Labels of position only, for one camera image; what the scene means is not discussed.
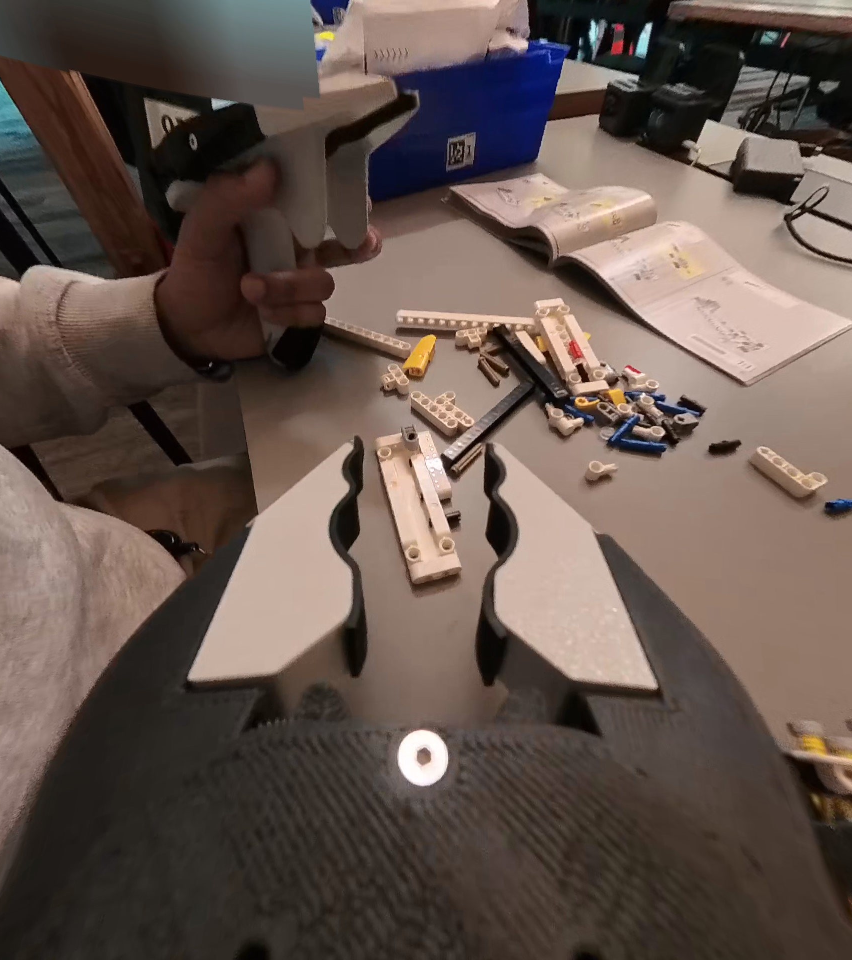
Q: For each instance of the white paper bags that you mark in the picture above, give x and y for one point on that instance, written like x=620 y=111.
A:
x=426 y=30

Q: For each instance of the black metal frame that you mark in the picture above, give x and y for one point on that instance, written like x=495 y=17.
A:
x=163 y=436

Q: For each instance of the black lego pin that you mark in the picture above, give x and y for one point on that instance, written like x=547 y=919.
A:
x=724 y=445

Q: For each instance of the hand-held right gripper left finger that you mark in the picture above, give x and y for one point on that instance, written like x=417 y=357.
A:
x=291 y=585

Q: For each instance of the blue plastic bin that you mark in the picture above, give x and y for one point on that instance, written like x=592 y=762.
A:
x=328 y=11
x=501 y=105

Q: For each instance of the long white lego beam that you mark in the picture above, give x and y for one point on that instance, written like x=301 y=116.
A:
x=456 y=319

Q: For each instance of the person's tan trouser leg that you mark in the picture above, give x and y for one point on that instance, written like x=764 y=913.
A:
x=193 y=502

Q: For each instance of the white bent lego beam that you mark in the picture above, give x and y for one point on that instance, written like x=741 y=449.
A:
x=782 y=469

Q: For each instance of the wooden post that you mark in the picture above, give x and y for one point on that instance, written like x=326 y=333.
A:
x=73 y=150

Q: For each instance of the small white lego connector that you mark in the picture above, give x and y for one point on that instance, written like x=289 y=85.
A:
x=396 y=380

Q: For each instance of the blue lego pin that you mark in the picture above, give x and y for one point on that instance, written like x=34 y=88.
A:
x=842 y=505

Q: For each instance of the white lego assembly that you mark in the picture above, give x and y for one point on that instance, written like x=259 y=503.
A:
x=414 y=517

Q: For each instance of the person's grey sweatshirt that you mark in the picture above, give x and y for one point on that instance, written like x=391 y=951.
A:
x=36 y=637

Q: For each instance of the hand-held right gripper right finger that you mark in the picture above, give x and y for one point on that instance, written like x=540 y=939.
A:
x=568 y=607

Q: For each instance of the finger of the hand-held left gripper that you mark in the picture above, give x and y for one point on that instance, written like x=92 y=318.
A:
x=302 y=195
x=351 y=195

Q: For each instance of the person's left forearm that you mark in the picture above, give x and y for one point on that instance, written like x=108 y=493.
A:
x=58 y=345

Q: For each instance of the long black lego beam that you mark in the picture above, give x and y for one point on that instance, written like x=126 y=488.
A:
x=486 y=424

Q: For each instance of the black camera device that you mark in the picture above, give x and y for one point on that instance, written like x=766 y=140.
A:
x=620 y=109
x=677 y=120

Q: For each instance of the open instruction booklet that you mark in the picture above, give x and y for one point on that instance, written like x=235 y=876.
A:
x=695 y=292

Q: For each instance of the pile of small lego pieces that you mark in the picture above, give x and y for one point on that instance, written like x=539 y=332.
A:
x=568 y=352

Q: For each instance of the person's left hand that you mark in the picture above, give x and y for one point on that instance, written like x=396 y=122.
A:
x=201 y=300

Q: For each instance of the black power adapter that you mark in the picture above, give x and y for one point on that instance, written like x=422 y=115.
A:
x=767 y=165

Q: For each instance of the yellow lego piece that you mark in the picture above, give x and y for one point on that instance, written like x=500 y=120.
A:
x=420 y=356

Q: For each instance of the white lego T-beam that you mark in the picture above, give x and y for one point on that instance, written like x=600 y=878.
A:
x=441 y=412

